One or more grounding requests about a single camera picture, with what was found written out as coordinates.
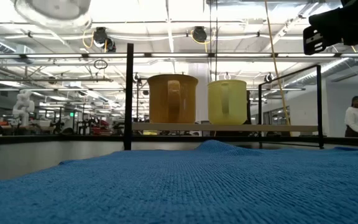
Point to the pale yellow-green mug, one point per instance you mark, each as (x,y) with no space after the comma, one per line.
(238,102)

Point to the orange speckled mug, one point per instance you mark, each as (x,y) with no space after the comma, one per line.
(157,99)

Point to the clear glass mug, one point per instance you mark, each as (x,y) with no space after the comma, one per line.
(51,12)

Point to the person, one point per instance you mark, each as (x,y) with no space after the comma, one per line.
(356,119)

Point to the blue microfibre cloth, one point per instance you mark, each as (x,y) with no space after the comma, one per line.
(179,186)

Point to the red tool cart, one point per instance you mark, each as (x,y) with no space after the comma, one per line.
(99,128)

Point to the white robot figure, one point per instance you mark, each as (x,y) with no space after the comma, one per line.
(23,107)

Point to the black metal shelf frame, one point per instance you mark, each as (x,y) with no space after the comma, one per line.
(128,93)

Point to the black aluminium rig frame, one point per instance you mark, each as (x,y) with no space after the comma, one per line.
(42,140)

